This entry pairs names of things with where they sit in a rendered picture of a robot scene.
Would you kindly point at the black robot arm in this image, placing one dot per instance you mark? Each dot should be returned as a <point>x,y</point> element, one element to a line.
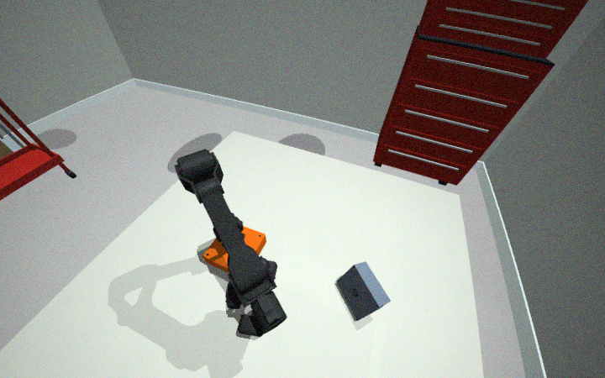
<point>200,173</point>

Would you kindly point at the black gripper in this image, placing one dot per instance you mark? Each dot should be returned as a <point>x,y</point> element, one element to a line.
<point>249,324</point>

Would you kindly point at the blue-grey square panel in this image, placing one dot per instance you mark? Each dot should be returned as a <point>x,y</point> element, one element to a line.
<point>363,292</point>

